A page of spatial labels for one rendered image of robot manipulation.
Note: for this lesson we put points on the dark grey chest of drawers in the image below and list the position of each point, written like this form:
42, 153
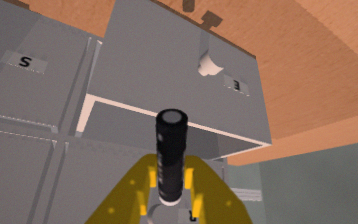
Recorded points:
66, 135

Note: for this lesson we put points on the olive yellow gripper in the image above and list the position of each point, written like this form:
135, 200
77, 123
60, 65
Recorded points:
211, 199

